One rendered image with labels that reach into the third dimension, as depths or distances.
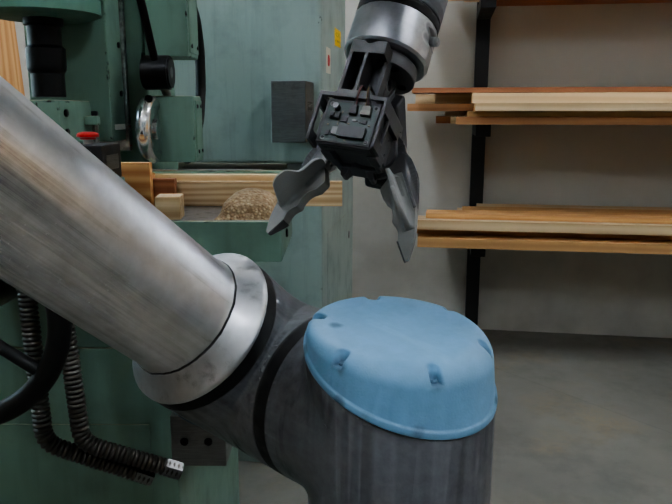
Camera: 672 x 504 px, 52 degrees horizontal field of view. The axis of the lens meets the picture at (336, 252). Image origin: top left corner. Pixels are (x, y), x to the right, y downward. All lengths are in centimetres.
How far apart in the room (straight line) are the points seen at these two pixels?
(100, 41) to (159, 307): 81
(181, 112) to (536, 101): 184
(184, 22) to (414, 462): 100
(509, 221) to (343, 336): 241
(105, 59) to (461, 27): 229
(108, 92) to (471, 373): 93
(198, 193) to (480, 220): 190
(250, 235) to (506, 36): 250
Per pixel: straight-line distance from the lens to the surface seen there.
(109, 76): 129
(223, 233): 100
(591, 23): 341
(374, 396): 49
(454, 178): 335
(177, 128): 132
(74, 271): 51
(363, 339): 52
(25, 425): 117
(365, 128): 65
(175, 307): 55
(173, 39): 135
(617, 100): 294
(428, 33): 74
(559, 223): 292
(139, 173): 110
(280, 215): 72
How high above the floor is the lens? 105
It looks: 12 degrees down
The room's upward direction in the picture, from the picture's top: straight up
